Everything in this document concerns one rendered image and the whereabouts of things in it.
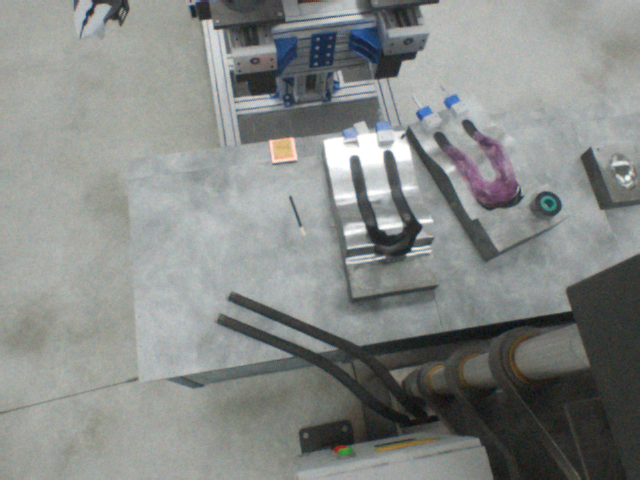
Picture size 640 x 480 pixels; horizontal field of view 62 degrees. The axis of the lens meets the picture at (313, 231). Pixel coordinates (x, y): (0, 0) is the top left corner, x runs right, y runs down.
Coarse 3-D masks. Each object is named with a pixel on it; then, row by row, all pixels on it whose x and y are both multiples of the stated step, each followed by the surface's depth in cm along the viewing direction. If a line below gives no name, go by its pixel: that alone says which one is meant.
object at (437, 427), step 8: (408, 368) 153; (392, 400) 154; (400, 408) 149; (424, 408) 149; (408, 416) 149; (432, 416) 151; (400, 424) 150; (408, 424) 150; (416, 424) 150; (424, 424) 148; (432, 424) 148; (440, 424) 148; (400, 432) 149; (408, 432) 147; (416, 432) 147; (424, 432) 147; (432, 432) 148; (440, 432) 148; (448, 432) 148
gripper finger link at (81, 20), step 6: (84, 0) 108; (78, 6) 107; (84, 6) 108; (90, 6) 108; (78, 12) 107; (84, 12) 107; (90, 12) 109; (78, 18) 107; (84, 18) 107; (78, 24) 106; (84, 24) 108; (78, 30) 106; (78, 36) 106
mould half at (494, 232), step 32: (416, 128) 172; (448, 128) 172; (480, 128) 173; (448, 160) 165; (480, 160) 164; (512, 160) 166; (448, 192) 166; (480, 224) 156; (512, 224) 156; (544, 224) 157
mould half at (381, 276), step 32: (352, 192) 160; (384, 192) 161; (416, 192) 161; (352, 224) 152; (384, 224) 152; (352, 256) 155; (416, 256) 157; (352, 288) 153; (384, 288) 153; (416, 288) 154
